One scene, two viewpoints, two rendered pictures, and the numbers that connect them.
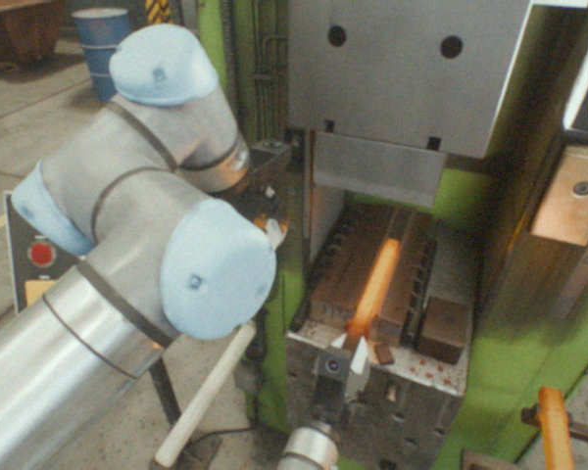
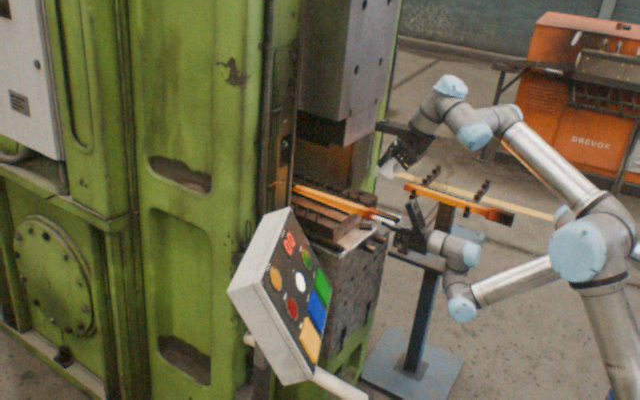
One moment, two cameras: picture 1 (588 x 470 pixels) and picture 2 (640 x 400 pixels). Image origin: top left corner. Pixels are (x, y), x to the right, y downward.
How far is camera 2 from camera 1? 158 cm
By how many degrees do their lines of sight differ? 69
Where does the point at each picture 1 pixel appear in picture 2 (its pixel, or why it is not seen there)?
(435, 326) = (364, 198)
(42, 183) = (486, 123)
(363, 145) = (359, 115)
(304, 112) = (344, 110)
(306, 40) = (348, 75)
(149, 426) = not seen: outside the picture
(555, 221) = not seen: hidden behind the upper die
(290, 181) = (281, 173)
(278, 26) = (283, 76)
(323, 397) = (420, 222)
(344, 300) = (340, 216)
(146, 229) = (510, 111)
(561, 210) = not seen: hidden behind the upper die
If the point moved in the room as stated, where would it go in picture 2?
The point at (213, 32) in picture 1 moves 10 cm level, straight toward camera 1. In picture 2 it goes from (253, 92) to (291, 96)
